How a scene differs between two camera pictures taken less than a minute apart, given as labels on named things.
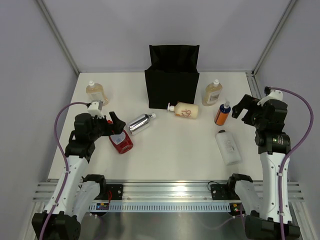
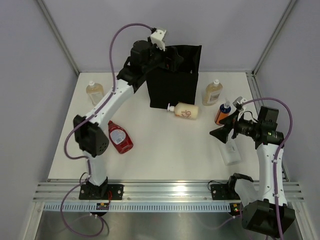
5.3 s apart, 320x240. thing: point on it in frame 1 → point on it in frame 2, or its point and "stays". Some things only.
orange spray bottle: x=222 y=113 stays
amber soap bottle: x=212 y=93 stays
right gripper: x=247 y=102 → x=231 y=120
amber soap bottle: x=95 y=92 stays
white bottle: x=228 y=148 stays
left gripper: x=110 y=128 → x=173 y=56
